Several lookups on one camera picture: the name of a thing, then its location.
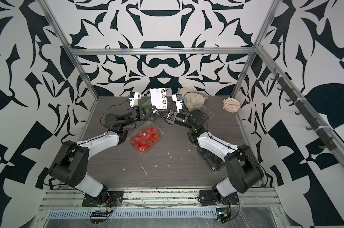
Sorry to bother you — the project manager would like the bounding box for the white sticker sheet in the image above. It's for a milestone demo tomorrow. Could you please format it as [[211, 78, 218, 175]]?
[[150, 88, 168, 110]]

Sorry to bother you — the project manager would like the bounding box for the strawberry clamshell box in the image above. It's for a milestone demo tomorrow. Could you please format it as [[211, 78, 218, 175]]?
[[127, 121, 163, 153]]

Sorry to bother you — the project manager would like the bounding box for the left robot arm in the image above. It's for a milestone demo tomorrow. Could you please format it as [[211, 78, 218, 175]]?
[[48, 106, 157, 203]]

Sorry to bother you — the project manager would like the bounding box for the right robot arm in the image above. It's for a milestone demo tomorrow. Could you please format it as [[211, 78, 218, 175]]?
[[158, 109, 265, 198]]

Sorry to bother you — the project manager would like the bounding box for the green and red grape box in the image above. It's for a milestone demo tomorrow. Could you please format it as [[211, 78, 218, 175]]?
[[142, 98, 160, 121]]

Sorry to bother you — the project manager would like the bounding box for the cream plush toy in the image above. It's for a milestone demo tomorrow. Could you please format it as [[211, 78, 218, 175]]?
[[177, 86, 208, 111]]

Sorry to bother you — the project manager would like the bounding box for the purple grape clamshell box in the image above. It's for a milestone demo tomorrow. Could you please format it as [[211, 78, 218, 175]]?
[[200, 105, 215, 122]]

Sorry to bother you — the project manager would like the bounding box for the avocado clamshell box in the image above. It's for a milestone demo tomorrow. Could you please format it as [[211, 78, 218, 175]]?
[[197, 147, 225, 172]]

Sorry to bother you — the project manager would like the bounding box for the right circuit board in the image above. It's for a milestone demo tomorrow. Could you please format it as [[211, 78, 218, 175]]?
[[216, 208, 231, 223]]

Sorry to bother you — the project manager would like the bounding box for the circuit board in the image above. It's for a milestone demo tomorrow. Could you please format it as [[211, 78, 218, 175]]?
[[89, 211, 111, 224], [216, 208, 231, 223]]

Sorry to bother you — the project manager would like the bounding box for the left circuit board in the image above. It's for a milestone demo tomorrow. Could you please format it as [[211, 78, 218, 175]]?
[[89, 211, 111, 224]]

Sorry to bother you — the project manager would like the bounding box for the aluminium frame rail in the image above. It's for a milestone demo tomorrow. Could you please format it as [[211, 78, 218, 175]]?
[[40, 186, 282, 209]]

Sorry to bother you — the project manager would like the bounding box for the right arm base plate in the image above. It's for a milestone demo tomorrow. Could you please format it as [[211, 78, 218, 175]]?
[[197, 190, 239, 206]]

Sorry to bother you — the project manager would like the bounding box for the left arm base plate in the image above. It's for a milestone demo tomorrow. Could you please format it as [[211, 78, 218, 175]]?
[[82, 191, 124, 208]]

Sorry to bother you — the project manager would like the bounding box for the black wall hook rail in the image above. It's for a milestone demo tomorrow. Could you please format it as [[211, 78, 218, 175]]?
[[272, 69, 337, 151]]

